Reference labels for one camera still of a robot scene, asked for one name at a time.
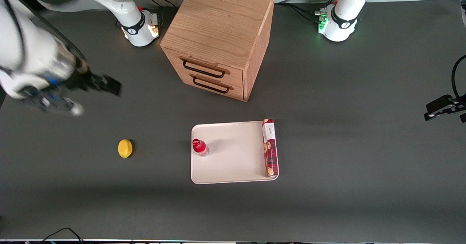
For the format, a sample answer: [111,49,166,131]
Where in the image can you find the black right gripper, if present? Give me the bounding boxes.
[68,69,123,97]

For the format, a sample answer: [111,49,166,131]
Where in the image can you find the black wire drawer handle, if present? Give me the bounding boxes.
[182,59,226,79]
[192,76,231,94]

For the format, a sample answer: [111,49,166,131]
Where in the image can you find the red cookie box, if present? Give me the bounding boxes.
[262,118,280,178]

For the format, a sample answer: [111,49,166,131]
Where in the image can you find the small red coke bottle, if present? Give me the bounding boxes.
[192,138,210,158]

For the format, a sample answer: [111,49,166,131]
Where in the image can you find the thin black table-edge cable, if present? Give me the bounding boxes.
[36,227,85,244]

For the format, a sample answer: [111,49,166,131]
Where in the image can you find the black left arm base cables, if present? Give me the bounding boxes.
[275,0,340,23]

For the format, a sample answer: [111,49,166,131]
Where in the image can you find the black clamp mount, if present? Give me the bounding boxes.
[423,94,466,123]

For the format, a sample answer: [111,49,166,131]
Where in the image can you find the black cable along right arm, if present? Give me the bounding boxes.
[0,0,88,64]

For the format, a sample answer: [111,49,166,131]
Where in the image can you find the beige plastic tray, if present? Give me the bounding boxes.
[191,120,280,185]

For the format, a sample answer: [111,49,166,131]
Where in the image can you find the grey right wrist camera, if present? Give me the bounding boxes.
[21,88,85,117]

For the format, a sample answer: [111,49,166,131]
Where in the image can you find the dark grey table mat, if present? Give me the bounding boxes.
[0,0,466,242]

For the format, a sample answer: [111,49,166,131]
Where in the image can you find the black looped cable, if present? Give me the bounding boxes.
[451,55,466,99]

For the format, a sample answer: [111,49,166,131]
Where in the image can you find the yellow lemon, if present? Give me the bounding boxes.
[118,139,134,159]

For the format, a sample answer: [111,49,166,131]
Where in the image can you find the wooden two-drawer cabinet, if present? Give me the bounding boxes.
[160,0,275,103]

